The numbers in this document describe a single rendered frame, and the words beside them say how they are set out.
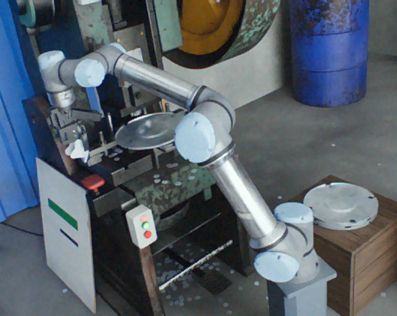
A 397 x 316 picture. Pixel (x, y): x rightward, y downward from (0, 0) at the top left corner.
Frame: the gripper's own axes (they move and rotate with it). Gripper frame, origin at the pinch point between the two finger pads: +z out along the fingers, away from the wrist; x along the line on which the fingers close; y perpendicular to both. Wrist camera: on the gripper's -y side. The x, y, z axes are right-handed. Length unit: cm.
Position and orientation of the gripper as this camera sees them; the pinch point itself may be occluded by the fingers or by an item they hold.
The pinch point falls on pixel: (86, 157)
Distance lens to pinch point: 157.0
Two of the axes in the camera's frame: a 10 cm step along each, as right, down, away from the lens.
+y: -7.6, 3.9, -5.1
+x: 6.3, 2.9, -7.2
